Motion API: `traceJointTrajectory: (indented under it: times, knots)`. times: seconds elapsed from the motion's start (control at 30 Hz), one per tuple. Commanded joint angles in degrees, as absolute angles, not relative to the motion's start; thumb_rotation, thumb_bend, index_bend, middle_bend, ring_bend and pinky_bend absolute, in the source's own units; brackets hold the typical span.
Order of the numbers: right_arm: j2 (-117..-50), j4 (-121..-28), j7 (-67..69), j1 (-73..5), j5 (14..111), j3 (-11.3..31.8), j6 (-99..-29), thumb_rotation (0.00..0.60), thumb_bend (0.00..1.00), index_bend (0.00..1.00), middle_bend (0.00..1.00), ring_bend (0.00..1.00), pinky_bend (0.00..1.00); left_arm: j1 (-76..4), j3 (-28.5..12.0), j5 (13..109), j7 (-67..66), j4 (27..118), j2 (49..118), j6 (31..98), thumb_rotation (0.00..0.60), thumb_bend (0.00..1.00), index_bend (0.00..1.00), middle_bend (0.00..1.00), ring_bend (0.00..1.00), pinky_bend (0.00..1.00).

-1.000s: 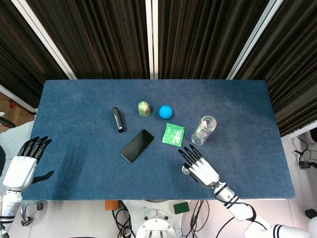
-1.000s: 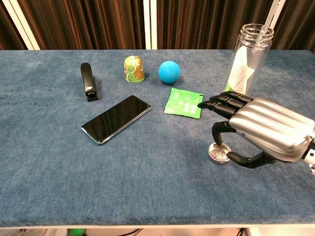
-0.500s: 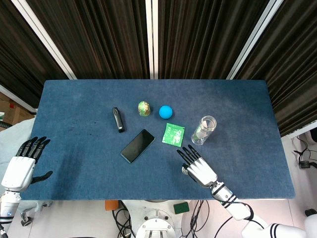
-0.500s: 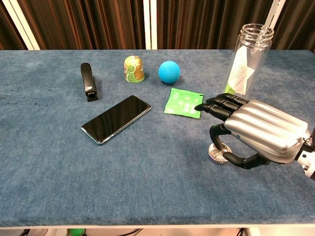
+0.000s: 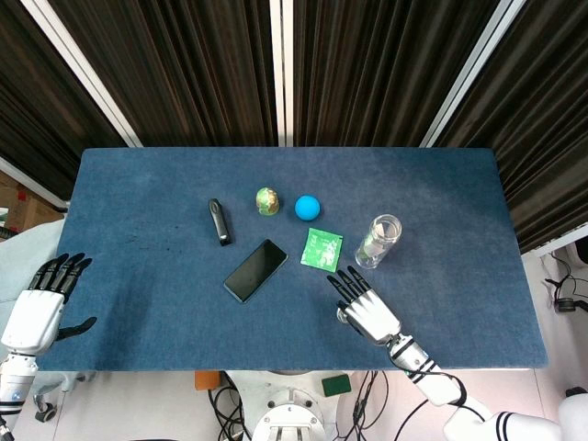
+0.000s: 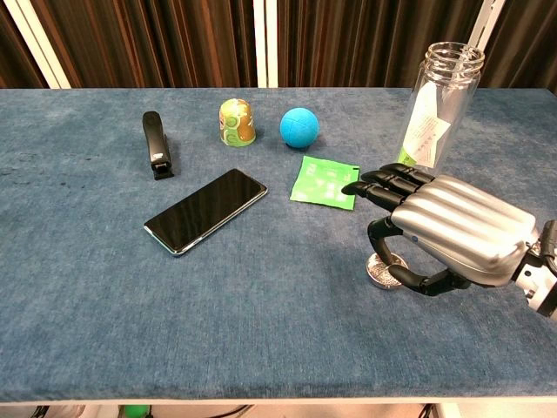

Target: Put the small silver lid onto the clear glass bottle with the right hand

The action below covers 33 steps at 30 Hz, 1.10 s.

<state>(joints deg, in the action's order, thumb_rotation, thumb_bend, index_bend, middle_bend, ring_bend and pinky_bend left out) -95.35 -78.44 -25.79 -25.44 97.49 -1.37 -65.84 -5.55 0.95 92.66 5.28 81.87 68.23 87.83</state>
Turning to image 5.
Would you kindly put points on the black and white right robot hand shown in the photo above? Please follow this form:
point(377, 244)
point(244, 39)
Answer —
point(374, 314)

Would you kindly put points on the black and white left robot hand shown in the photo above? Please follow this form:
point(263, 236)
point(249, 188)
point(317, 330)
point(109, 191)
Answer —
point(32, 317)

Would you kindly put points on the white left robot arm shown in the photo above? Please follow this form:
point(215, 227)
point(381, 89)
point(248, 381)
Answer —
point(16, 381)

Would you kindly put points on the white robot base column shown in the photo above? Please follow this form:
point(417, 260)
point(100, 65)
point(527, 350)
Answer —
point(289, 413)

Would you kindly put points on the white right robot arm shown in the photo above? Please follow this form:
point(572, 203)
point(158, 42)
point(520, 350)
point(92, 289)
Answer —
point(432, 379)

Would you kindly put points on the clear glass jar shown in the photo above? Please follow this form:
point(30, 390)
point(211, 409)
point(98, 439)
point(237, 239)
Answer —
point(383, 227)

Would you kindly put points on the green patterned egg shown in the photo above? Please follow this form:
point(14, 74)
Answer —
point(268, 201)

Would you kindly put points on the white green paper leaflet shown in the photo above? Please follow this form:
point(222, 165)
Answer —
point(373, 245)

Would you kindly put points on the green button block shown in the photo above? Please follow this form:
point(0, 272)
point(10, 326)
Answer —
point(336, 386)

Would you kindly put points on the green tea packet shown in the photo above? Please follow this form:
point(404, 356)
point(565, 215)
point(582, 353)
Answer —
point(321, 250)

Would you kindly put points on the black caster wheel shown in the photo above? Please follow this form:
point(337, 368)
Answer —
point(45, 412)

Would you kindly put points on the brown cardboard box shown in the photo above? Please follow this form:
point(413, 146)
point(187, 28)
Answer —
point(23, 206)

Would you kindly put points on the blue rubber ball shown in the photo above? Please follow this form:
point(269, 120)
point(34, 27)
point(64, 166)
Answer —
point(309, 207)

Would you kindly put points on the black smartphone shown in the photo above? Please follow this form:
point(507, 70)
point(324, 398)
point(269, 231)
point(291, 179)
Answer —
point(256, 271)

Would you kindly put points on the blue fabric table cover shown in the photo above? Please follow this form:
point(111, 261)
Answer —
point(161, 331)

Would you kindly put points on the orange block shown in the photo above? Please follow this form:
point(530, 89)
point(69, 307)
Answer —
point(206, 380)

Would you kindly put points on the black stapler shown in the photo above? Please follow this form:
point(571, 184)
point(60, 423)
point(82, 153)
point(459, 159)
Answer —
point(219, 222)

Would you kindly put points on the dark pleated curtain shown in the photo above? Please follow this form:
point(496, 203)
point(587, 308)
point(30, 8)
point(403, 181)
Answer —
point(32, 101)
point(184, 69)
point(367, 69)
point(546, 138)

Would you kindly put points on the white frame post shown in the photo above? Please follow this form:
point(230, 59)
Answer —
point(556, 241)
point(32, 181)
point(473, 73)
point(281, 69)
point(82, 69)

